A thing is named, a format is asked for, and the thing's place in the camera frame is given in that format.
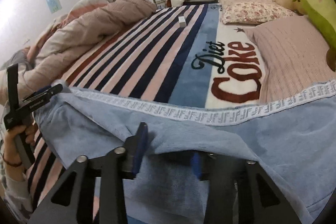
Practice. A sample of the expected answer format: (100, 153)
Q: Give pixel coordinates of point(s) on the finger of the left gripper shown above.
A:
(36, 93)
(45, 97)

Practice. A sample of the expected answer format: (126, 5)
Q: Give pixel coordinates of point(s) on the pink striped crumpled duvet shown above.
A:
(67, 39)

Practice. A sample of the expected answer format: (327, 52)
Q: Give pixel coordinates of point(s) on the light blue denim pants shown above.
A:
(292, 139)

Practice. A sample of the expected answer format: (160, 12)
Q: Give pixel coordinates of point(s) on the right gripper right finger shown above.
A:
(240, 191)

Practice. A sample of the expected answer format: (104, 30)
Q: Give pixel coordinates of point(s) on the striped Diet Coke blanket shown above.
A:
(156, 67)

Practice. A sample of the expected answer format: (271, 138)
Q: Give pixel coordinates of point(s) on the pink knitted pillow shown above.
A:
(294, 55)

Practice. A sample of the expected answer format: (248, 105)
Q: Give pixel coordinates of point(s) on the floral pillow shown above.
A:
(252, 12)

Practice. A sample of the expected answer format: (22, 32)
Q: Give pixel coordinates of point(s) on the wall light switch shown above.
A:
(26, 41)

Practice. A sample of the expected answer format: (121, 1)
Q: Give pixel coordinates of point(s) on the blue wall poster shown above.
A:
(54, 5)

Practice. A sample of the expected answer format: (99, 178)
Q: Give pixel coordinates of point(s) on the person's left hand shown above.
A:
(10, 153)

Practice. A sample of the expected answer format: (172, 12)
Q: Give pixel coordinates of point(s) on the green avocado plush toy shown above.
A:
(322, 15)

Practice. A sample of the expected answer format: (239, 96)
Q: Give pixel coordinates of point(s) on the small white box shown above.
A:
(182, 21)

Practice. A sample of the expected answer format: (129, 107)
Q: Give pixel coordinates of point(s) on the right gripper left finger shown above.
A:
(91, 190)

